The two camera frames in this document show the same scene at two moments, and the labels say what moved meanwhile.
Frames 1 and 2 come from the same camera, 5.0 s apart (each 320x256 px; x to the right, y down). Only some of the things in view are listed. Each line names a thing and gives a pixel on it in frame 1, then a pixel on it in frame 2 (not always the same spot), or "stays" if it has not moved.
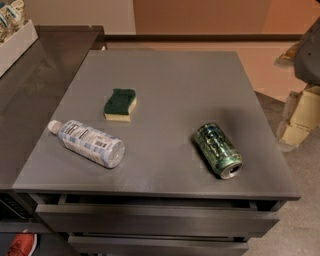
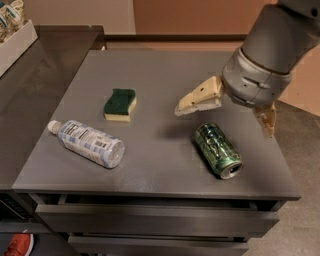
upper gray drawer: x=157 y=219 stays
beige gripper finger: x=300 y=115 to x=248 y=83
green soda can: x=218 y=151 stays
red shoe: x=22 y=244 stays
